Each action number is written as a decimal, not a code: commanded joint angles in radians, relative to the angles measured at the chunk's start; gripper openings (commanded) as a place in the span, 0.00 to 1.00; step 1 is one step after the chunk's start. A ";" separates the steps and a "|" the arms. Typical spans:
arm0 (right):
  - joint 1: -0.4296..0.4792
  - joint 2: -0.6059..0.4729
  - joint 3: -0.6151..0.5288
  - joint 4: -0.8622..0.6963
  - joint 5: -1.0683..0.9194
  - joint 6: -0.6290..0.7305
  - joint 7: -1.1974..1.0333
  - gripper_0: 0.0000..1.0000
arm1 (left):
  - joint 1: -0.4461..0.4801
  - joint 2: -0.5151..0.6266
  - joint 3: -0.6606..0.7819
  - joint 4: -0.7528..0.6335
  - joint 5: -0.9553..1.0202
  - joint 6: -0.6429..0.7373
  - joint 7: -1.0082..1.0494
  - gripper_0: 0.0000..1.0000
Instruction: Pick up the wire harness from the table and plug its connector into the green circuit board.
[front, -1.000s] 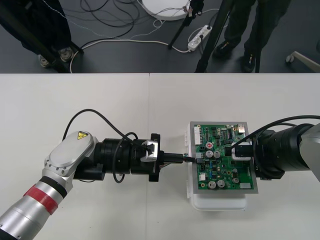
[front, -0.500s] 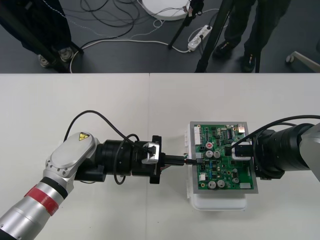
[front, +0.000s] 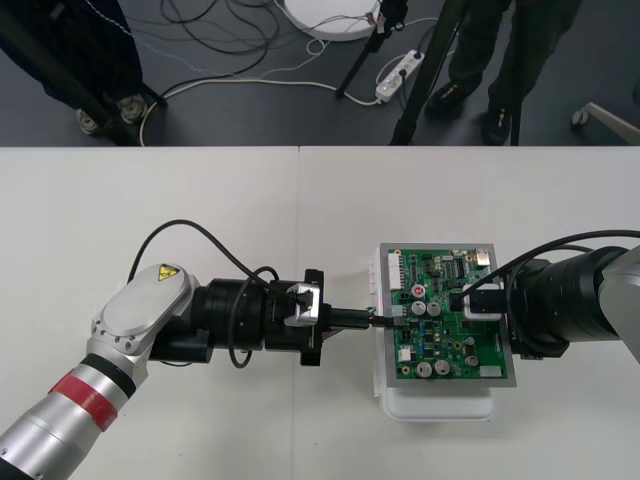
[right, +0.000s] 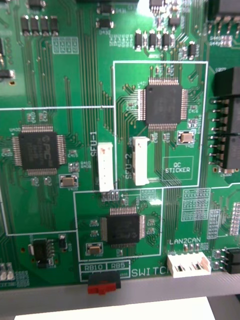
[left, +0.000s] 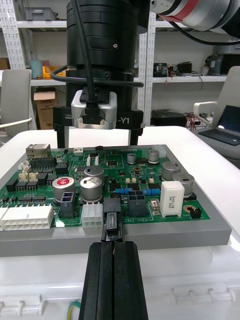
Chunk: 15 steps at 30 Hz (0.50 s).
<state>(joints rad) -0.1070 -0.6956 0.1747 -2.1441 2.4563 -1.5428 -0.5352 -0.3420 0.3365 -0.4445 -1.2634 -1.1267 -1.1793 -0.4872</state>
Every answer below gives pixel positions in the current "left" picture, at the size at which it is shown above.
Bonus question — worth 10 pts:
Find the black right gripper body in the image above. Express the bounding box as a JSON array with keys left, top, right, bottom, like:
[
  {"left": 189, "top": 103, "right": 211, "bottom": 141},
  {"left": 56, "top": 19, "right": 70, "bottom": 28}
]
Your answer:
[{"left": 52, "top": 67, "right": 145, "bottom": 137}]

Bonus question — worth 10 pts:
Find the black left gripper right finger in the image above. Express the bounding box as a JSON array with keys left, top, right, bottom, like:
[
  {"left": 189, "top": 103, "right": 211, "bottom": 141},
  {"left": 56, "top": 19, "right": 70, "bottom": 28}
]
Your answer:
[{"left": 113, "top": 240, "right": 150, "bottom": 320}]

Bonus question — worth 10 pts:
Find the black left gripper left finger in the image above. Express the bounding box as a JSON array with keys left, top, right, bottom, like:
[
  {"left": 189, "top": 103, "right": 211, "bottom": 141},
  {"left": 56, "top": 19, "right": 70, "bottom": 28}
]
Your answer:
[{"left": 78, "top": 241, "right": 115, "bottom": 320}]

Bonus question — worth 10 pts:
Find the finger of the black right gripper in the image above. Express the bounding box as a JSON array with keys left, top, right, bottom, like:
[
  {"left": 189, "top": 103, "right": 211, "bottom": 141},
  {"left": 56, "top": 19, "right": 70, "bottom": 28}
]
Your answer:
[
  {"left": 56, "top": 127, "right": 66, "bottom": 149},
  {"left": 128, "top": 128, "right": 140, "bottom": 147}
]

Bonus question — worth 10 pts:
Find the red black green cable bundle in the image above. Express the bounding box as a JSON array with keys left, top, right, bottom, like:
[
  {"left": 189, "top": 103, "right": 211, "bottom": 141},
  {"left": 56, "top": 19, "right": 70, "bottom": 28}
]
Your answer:
[{"left": 66, "top": 209, "right": 124, "bottom": 320}]

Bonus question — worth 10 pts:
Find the pale grey chair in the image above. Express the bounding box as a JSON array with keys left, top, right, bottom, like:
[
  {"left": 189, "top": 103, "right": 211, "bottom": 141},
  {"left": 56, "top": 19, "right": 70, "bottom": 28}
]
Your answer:
[{"left": 0, "top": 69, "right": 34, "bottom": 141}]

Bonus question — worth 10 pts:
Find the milky plastic box with lid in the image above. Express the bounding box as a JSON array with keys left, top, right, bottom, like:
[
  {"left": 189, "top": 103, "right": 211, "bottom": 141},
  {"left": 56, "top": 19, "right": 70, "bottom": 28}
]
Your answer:
[{"left": 0, "top": 231, "right": 240, "bottom": 320}]

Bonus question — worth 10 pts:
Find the white perforated storage shelf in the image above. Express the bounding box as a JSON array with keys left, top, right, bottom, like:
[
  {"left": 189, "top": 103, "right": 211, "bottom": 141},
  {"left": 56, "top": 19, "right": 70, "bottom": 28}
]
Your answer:
[
  {"left": 0, "top": 0, "right": 68, "bottom": 131},
  {"left": 138, "top": 12, "right": 240, "bottom": 127}
]

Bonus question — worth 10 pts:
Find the dark open laptop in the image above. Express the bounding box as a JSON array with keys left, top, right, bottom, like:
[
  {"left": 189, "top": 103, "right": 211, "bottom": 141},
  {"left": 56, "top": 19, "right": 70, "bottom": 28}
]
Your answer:
[{"left": 198, "top": 104, "right": 240, "bottom": 147}]

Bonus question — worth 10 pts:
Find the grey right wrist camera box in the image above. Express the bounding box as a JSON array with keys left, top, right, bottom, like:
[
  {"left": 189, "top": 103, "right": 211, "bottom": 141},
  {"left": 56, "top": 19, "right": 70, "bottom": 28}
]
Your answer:
[{"left": 70, "top": 89, "right": 119, "bottom": 131}]

